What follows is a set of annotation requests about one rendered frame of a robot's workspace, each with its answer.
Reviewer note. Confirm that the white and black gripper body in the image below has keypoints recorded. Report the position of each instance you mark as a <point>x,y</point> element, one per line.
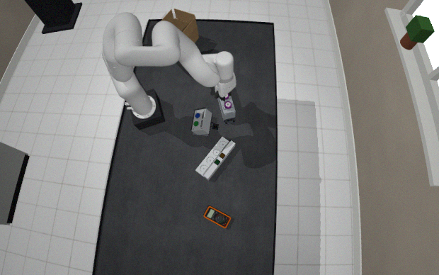
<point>225,88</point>

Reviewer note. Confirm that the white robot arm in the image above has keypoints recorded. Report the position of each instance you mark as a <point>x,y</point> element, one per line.
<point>128,52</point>

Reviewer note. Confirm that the white control panel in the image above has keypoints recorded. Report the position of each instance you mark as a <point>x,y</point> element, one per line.
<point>202,123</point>

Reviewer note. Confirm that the orange pocket multimeter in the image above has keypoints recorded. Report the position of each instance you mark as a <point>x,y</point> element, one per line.
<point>217,217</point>

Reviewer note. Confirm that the brown cardboard box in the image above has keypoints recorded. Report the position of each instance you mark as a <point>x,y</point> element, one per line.
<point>187,23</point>

